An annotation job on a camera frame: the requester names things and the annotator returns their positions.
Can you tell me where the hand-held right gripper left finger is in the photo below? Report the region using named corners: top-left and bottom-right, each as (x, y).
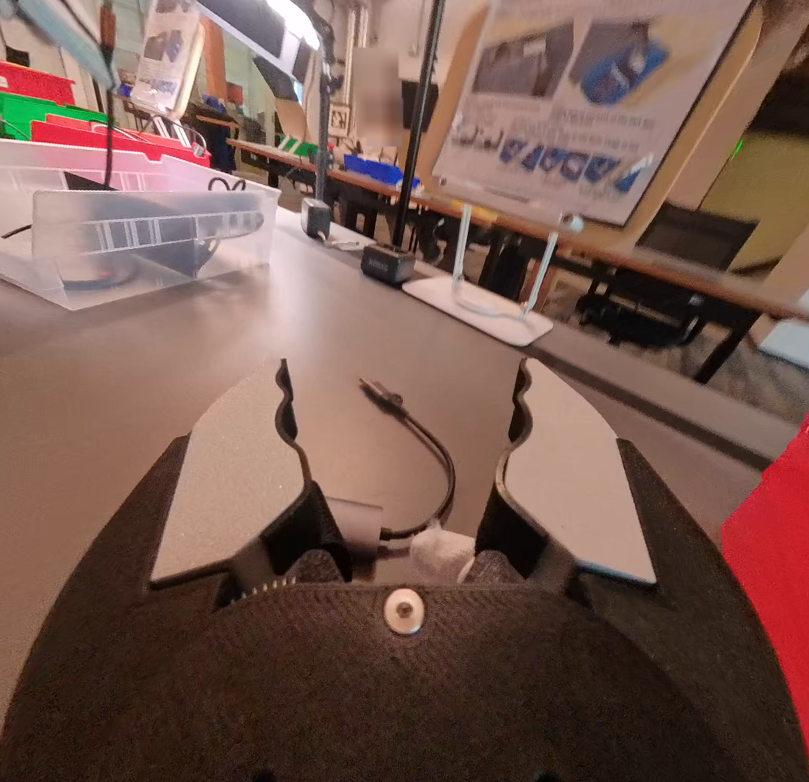
top-left (150, 359), bottom-right (316, 590)

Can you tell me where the black mesh office chair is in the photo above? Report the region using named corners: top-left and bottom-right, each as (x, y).
top-left (632, 204), bottom-right (759, 271)

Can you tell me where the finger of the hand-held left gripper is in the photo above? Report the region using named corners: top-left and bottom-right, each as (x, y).
top-left (16, 0), bottom-right (119, 92)

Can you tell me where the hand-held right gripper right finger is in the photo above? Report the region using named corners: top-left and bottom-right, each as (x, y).
top-left (494, 357), bottom-right (658, 593)

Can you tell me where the black disc floor lamp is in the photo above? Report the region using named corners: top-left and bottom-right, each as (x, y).
top-left (392, 0), bottom-right (451, 249)

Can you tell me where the led panel light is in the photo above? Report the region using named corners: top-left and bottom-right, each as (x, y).
top-left (152, 0), bottom-right (322, 75)

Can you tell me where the blue jacket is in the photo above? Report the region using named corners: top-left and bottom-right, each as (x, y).
top-left (205, 96), bottom-right (240, 173)

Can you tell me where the black light stand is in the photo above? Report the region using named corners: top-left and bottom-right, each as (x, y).
top-left (313, 24), bottom-right (339, 204)

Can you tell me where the instruction sheet on board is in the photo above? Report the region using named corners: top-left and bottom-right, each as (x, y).
top-left (417, 5), bottom-right (785, 252)
top-left (131, 0), bottom-right (206, 116)

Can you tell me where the person's right hand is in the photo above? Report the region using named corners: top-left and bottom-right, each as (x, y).
top-left (411, 523), bottom-right (478, 584)

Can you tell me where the printed instruction sheet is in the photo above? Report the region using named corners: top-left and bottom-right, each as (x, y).
top-left (433, 0), bottom-right (769, 227)

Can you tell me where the grey cube charger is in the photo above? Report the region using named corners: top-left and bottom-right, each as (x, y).
top-left (300, 197), bottom-right (332, 239)

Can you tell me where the red plastic bin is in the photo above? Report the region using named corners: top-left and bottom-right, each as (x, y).
top-left (32, 115), bottom-right (211, 166)
top-left (0, 62), bottom-right (77, 107)
top-left (722, 415), bottom-right (809, 742)

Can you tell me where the long wooden desk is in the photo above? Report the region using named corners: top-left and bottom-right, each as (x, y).
top-left (226, 139), bottom-right (443, 227)

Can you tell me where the white board stand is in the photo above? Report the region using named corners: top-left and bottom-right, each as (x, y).
top-left (402, 204), bottom-right (556, 347)

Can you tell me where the black rectangular device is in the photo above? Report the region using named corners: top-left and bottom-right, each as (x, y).
top-left (360, 244), bottom-right (417, 285)

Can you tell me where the blue plastic bin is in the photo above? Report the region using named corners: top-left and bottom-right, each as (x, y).
top-left (343, 153), bottom-right (405, 184)

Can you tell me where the clear plastic bin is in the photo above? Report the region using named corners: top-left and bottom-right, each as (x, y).
top-left (0, 139), bottom-right (282, 312)

